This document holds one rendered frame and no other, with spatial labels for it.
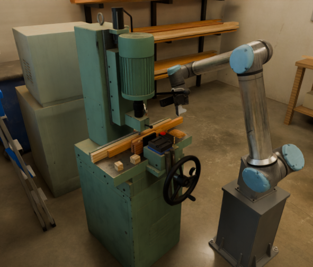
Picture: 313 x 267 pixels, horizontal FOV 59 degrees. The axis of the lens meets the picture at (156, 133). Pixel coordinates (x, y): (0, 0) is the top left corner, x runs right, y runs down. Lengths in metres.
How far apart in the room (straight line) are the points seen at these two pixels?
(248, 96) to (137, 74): 0.53
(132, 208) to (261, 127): 0.81
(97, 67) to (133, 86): 0.25
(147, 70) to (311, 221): 1.91
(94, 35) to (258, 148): 0.99
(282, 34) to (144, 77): 3.54
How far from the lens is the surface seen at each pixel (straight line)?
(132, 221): 1.66
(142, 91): 1.41
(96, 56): 1.54
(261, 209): 1.81
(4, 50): 3.64
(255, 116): 1.38
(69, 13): 3.78
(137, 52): 1.35
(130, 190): 1.51
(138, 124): 1.53
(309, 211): 2.79
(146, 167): 1.49
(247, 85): 1.35
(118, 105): 1.56
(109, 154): 1.51
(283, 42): 4.73
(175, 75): 1.75
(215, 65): 1.66
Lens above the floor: 1.74
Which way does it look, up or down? 29 degrees down
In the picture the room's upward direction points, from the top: straight up
